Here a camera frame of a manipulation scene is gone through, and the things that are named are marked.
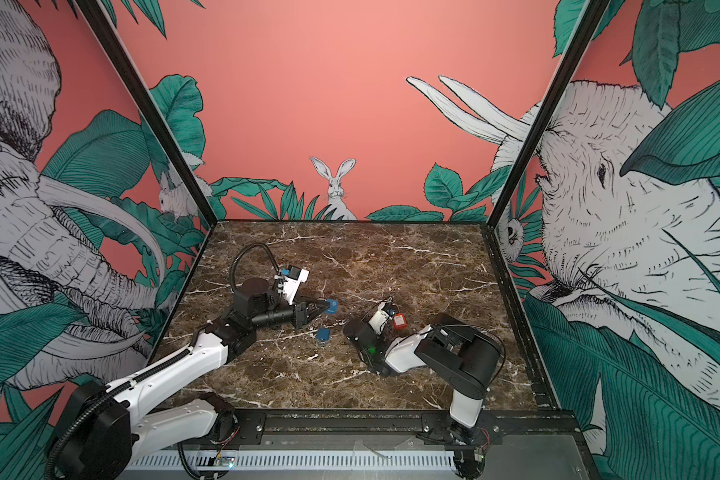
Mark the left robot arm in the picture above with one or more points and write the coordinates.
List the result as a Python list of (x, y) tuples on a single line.
[(104, 428)]

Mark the black frame post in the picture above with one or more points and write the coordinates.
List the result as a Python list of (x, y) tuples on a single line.
[(100, 24), (587, 24)]

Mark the right black frame post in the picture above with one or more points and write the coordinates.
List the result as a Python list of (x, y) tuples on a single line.
[(587, 24)]

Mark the left black frame post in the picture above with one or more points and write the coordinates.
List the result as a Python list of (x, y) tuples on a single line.
[(100, 24)]

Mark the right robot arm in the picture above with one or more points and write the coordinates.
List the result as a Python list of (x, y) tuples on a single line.
[(460, 354)]

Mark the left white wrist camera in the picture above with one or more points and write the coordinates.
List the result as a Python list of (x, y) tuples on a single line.
[(288, 281)]

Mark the blue padlock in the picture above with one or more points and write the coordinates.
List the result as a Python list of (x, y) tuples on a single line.
[(332, 306), (323, 336)]

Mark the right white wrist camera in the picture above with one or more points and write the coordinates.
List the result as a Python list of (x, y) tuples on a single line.
[(385, 312)]

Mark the red padlock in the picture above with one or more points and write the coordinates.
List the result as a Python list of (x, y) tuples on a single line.
[(399, 322)]

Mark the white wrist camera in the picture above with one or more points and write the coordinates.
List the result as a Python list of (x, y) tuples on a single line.
[(385, 312), (288, 281)]

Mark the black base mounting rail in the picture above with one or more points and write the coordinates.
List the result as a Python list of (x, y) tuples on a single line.
[(436, 427)]

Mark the white slotted cable duct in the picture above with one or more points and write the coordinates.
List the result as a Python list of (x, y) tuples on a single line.
[(338, 460)]

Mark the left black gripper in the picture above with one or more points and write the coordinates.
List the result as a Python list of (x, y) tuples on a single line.
[(300, 312)]

